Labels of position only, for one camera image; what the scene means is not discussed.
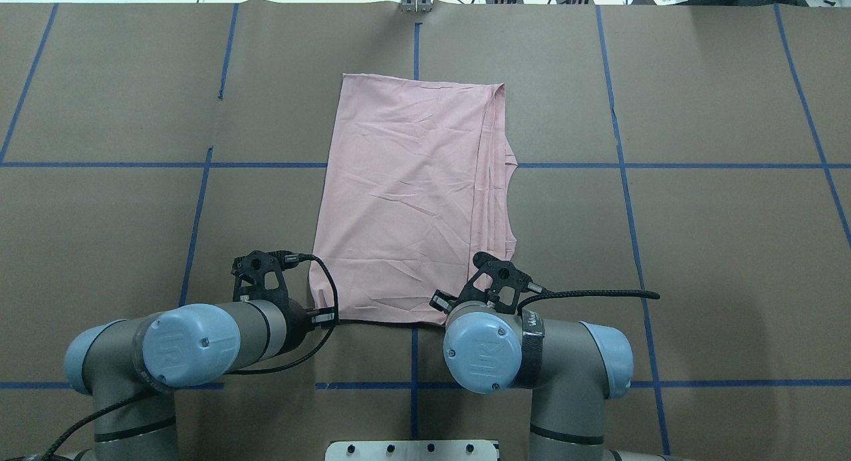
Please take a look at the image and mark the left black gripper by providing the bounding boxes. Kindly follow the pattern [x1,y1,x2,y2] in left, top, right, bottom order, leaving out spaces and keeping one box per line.
[293,302,337,335]

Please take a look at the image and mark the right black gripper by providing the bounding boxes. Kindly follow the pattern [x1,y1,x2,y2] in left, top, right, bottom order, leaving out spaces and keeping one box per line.
[429,289,465,315]

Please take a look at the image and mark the pink Snoopy t-shirt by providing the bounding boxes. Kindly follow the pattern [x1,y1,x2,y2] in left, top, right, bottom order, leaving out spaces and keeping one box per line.
[308,74,519,325]

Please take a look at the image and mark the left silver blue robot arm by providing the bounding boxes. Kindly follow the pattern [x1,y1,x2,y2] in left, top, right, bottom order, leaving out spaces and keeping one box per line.
[35,297,338,460]

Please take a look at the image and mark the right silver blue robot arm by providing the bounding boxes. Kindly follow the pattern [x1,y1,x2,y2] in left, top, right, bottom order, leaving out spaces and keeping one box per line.
[429,291,660,460]

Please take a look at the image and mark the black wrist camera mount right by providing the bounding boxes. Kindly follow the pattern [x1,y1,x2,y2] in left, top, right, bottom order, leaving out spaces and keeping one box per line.
[457,251,545,315]

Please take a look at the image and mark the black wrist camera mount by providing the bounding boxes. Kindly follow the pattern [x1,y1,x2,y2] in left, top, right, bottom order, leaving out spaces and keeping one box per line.
[231,251,300,303]
[457,251,545,315]

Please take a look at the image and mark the black braided camera cable left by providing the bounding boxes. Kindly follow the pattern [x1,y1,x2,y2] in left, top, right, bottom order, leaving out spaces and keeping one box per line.
[223,251,340,375]

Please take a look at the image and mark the black braided camera cable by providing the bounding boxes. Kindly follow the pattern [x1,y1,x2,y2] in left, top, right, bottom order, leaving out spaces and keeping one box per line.
[517,288,661,314]
[223,251,340,375]

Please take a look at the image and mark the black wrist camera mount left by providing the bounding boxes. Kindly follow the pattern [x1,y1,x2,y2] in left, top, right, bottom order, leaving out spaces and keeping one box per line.
[231,251,300,303]

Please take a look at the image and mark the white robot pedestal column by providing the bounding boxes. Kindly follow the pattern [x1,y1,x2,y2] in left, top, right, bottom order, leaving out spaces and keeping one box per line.
[324,439,501,460]

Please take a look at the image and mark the black braided camera cable right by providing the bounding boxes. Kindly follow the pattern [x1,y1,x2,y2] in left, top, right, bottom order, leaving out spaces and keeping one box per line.
[517,288,661,314]

